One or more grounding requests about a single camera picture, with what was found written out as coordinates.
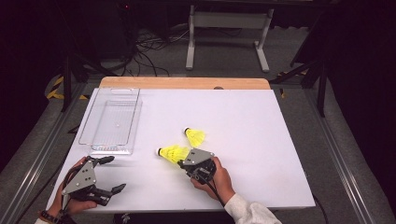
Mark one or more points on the white metal stand frame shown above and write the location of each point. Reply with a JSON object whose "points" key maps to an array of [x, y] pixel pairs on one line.
{"points": [[230, 20]]}

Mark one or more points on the clear plastic container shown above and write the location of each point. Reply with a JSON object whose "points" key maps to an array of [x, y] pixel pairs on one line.
{"points": [[115, 118]]}

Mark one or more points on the person's right white sleeve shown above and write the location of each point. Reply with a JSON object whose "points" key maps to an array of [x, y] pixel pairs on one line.
{"points": [[249, 211]]}

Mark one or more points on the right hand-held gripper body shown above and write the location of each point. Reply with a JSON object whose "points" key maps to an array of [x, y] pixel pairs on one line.
{"points": [[200, 165]]}

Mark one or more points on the white table board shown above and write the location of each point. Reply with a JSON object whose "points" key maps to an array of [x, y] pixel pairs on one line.
{"points": [[249, 124]]}

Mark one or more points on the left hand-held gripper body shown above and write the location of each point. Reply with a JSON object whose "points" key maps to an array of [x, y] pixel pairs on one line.
{"points": [[81, 179]]}

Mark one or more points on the wooden table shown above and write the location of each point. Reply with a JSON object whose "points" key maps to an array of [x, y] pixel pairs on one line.
{"points": [[174, 82]]}

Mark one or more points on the person's right hand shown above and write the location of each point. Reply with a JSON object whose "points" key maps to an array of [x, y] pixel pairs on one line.
{"points": [[222, 182]]}

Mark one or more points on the person's left hand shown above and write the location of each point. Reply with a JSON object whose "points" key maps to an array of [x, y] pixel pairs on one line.
{"points": [[71, 207]]}

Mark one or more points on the aluminium floor rail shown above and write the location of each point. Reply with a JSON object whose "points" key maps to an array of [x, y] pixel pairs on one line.
{"points": [[339, 155], [37, 158]]}

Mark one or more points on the black metal stand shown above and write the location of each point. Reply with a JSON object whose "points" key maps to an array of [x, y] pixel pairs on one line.
{"points": [[67, 84], [321, 90]]}

